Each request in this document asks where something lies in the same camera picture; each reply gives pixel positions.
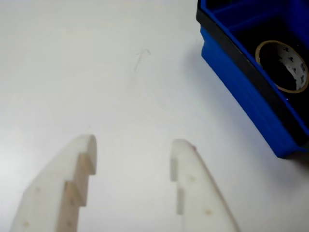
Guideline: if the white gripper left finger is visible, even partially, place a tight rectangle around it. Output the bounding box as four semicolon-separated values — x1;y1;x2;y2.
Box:
9;134;98;232

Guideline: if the black square box liner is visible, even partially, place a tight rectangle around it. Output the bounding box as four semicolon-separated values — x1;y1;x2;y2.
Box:
228;13;309;102

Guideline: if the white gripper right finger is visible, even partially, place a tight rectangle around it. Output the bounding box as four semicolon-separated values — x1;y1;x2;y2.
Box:
169;139;242;232

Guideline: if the blue box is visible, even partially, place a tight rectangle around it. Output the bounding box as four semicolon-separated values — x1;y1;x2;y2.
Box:
195;0;309;160

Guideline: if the black tape roll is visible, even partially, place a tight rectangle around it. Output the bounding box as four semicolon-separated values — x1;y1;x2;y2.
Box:
253;38;309;96

